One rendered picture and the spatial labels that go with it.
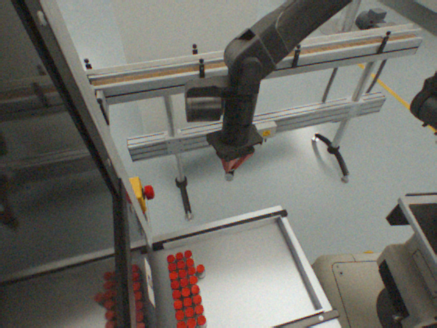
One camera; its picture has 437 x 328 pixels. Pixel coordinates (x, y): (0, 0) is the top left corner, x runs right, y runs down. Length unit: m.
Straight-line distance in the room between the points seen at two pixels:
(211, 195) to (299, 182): 0.64
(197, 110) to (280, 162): 1.76
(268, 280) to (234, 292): 0.09
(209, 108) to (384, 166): 2.09
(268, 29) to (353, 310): 1.27
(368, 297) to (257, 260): 0.83
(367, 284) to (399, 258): 0.55
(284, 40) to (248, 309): 0.59
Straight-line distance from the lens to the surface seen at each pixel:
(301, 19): 0.48
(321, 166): 2.27
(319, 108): 1.85
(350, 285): 1.53
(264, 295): 0.78
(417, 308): 1.00
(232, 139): 0.54
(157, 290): 0.79
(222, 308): 0.76
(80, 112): 0.41
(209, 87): 0.48
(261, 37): 0.46
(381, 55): 1.80
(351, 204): 2.13
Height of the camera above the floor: 1.62
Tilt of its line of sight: 50 degrees down
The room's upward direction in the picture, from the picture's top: straight up
